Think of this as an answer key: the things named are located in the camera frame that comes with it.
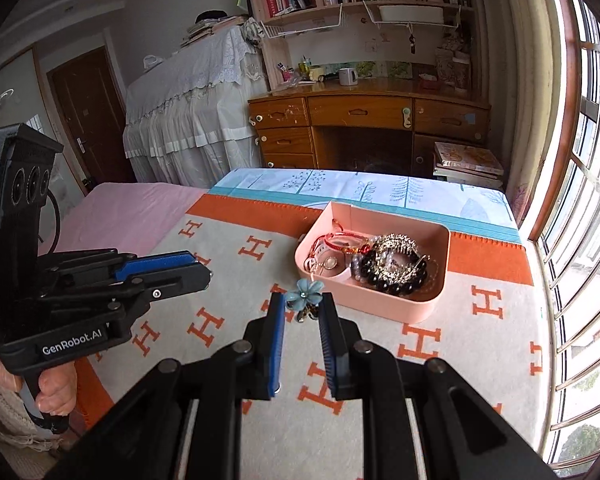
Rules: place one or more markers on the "gold pearl hair comb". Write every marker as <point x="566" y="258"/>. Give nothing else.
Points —
<point x="396" y="260"/>

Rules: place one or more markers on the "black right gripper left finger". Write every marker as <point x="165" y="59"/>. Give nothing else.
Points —
<point x="184" y="421"/>

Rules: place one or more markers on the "wooden desk with drawers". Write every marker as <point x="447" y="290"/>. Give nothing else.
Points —
<point x="377" y="125"/>

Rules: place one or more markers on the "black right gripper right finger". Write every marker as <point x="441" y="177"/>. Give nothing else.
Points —
<point x="419" y="420"/>

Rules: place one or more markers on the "white lace covered furniture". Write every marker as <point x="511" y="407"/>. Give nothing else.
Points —
<point x="187" y="119"/>

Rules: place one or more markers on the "brown wooden door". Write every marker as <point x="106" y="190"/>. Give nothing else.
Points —
<point x="91" y="111"/>

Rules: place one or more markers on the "window metal grille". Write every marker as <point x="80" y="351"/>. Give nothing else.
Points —
<point x="568" y="243"/>

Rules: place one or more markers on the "beige curtain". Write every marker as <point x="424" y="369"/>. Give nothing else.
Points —
<point x="523" y="65"/>

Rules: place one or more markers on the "wooden bookshelf with books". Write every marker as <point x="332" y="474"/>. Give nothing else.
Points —
<point x="378" y="38"/>

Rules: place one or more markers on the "white mug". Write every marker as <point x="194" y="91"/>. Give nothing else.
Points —
<point x="348" y="77"/>

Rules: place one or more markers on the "left hand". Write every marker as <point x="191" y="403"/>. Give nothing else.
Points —
<point x="57" y="385"/>

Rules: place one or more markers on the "orange H-pattern blanket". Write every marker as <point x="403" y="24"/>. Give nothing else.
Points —
<point x="487" y="325"/>

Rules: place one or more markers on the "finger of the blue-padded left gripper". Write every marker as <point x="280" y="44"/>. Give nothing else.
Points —
<point x="164" y="284"/>
<point x="142" y="265"/>

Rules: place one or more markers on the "blue flower keyring charm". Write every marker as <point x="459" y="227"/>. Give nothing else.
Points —
<point x="305" y="299"/>

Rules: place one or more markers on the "pink bed sheet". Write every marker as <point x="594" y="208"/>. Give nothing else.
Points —
<point x="131" y="217"/>

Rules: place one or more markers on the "pink jewelry tray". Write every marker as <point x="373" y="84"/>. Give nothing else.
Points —
<point x="345" y="231"/>

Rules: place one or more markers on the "blue patterned bed sheet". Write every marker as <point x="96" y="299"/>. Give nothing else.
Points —
<point x="461" y="208"/>

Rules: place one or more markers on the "stack of books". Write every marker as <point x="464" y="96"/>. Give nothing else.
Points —
<point x="465" y="164"/>

